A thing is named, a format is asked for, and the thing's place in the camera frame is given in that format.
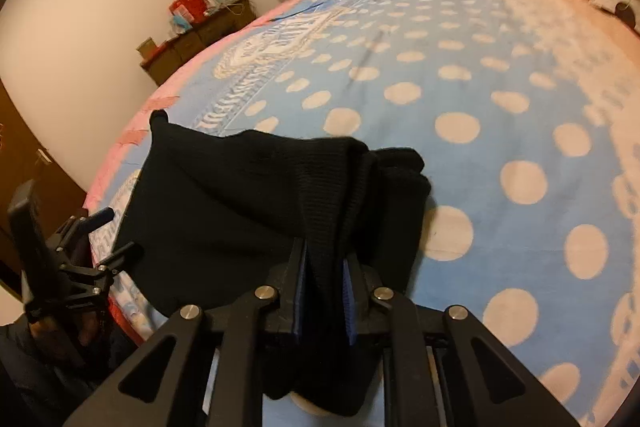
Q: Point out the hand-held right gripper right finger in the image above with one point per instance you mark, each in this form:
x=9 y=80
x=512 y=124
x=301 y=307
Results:
x=351 y=304

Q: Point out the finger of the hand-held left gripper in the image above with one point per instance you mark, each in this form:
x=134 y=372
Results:
x=119 y=256
x=92 y=219

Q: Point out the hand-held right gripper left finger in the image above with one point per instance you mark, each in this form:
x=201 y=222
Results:
x=299 y=297

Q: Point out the black pants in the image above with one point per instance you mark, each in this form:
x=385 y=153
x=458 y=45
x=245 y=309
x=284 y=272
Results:
x=225 y=217

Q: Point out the brown wooden door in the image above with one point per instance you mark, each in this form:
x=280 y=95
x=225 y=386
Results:
x=30 y=147

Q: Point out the person's dark dotted clothing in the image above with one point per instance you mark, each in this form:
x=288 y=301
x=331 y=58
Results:
x=35 y=387

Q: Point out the small cardboard box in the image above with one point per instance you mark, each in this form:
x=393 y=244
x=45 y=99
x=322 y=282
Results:
x=147 y=48

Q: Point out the brown wooden desk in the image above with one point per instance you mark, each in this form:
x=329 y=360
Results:
x=200 y=42

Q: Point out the pink and blue printed blanket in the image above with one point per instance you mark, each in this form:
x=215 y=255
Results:
x=500 y=132

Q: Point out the red gift bag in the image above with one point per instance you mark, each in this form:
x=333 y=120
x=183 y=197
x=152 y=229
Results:
x=187 y=7

